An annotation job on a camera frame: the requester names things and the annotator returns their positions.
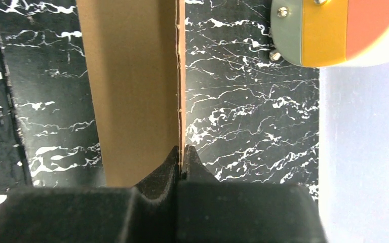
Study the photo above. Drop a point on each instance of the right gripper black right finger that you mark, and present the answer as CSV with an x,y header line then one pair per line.
x,y
213,211

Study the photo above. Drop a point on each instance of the round white drawer cabinet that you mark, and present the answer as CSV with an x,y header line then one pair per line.
x,y
347,33

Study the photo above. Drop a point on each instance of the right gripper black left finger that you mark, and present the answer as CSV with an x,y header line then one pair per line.
x,y
144,212

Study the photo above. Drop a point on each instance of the brown cardboard box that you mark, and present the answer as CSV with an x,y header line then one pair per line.
x,y
133,71

